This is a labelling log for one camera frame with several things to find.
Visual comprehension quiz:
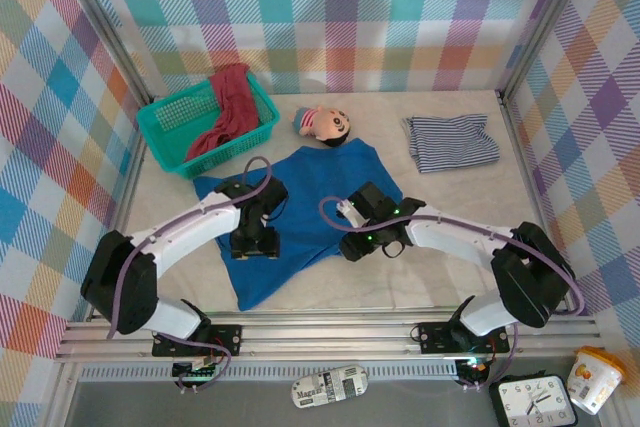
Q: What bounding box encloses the aluminium mounting rail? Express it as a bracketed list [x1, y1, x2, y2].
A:
[53, 316, 602, 364]

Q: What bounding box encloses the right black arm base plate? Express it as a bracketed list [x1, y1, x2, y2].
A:
[417, 320, 511, 355]

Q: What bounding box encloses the black square alarm clock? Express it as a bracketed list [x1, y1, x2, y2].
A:
[488, 371, 580, 427]

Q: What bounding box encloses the teal plastic mesh basket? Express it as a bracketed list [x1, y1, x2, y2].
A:
[135, 71, 281, 181]

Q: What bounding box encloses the grey slotted cable duct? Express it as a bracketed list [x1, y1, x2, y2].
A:
[78, 360, 461, 382]

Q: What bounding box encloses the red tank top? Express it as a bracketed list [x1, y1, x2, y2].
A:
[185, 62, 261, 161]

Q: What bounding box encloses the aluminium frame post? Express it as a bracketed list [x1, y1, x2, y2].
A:
[49, 0, 160, 113]
[495, 0, 601, 107]

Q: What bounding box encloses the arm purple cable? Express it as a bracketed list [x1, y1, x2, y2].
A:
[318, 195, 586, 392]
[105, 155, 275, 394]

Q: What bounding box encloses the newspaper print pencil case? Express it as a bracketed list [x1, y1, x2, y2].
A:
[291, 365, 370, 410]

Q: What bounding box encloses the small black controller board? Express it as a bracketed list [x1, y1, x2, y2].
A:
[171, 360, 222, 384]
[455, 357, 492, 384]

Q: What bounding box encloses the blue white striped tank top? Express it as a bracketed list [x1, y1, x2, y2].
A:
[402, 114, 502, 176]

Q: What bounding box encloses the aluminium side rail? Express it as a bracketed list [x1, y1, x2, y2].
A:
[88, 94, 160, 321]
[497, 89, 575, 318]

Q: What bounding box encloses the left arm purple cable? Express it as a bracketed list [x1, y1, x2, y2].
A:
[105, 155, 275, 394]

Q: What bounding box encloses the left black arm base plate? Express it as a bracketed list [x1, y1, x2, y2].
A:
[151, 324, 243, 359]

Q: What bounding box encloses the plush boy doll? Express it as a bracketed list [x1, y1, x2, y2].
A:
[287, 104, 354, 150]

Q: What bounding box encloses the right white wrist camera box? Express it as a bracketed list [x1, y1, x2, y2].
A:
[337, 198, 362, 232]

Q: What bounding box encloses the white yellow paper cup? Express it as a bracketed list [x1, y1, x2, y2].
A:
[566, 345, 628, 416]

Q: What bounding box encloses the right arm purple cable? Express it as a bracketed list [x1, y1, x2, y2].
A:
[318, 195, 586, 392]

